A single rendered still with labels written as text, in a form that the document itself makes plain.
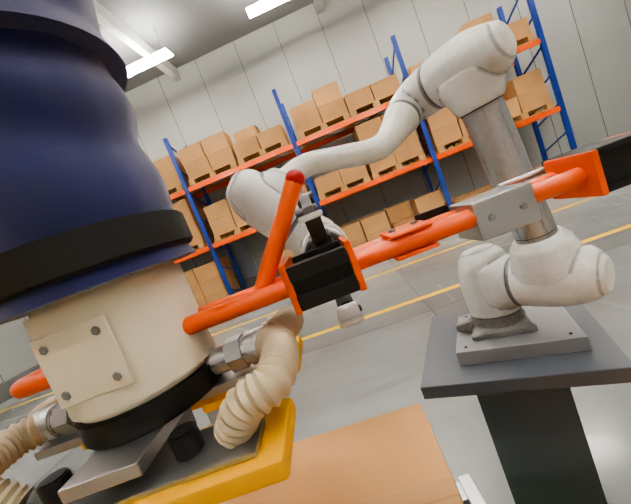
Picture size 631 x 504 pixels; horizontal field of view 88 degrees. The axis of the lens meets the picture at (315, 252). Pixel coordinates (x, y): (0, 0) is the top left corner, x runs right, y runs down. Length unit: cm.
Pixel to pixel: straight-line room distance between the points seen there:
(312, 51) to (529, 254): 892
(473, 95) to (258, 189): 56
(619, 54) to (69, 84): 1137
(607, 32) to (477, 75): 1057
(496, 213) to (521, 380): 71
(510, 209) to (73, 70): 48
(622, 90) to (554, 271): 1044
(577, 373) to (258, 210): 86
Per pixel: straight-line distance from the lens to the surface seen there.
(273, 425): 37
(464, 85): 94
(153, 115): 1037
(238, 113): 948
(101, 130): 43
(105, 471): 40
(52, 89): 42
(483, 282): 112
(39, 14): 45
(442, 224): 39
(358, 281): 36
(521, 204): 42
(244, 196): 68
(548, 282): 104
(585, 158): 46
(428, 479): 56
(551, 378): 107
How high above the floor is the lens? 134
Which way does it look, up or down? 6 degrees down
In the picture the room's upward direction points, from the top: 22 degrees counter-clockwise
